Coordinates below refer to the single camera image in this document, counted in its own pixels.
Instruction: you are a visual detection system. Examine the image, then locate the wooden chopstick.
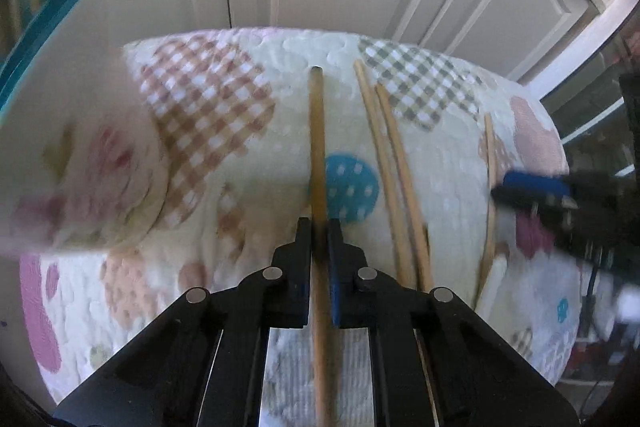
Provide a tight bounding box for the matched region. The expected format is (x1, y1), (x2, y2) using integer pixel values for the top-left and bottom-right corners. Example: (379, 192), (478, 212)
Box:
(474, 113), (501, 308)
(352, 61), (416, 290)
(375, 83), (436, 293)

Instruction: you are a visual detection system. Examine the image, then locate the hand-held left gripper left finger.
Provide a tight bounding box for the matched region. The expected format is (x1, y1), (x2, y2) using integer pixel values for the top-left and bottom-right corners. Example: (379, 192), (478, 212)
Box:
(52, 217), (313, 427)

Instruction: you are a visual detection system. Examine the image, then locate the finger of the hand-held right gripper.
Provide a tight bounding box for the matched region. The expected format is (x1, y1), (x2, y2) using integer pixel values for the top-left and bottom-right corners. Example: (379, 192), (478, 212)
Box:
(501, 170), (577, 195)
(491, 188), (579, 211)

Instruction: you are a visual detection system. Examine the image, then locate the thick wooden stick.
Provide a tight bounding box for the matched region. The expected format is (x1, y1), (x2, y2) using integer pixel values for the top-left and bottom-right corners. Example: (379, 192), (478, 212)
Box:
(307, 66), (335, 427)

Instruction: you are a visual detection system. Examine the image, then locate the patchwork quilted blanket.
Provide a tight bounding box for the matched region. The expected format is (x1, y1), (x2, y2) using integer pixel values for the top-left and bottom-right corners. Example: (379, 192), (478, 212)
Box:
(17, 27), (586, 427)

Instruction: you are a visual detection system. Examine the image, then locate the white framed glass door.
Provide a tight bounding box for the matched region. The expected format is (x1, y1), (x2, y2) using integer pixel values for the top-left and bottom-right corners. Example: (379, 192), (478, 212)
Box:
(530, 0), (640, 178)

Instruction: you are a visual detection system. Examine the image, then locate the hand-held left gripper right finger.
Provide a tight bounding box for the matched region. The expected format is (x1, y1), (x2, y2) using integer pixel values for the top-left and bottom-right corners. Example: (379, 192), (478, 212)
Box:
(326, 217), (588, 427)

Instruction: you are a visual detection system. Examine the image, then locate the white floral utensil holder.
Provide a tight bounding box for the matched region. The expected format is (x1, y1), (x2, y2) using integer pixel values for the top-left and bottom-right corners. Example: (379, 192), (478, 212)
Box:
(0, 104), (173, 258)

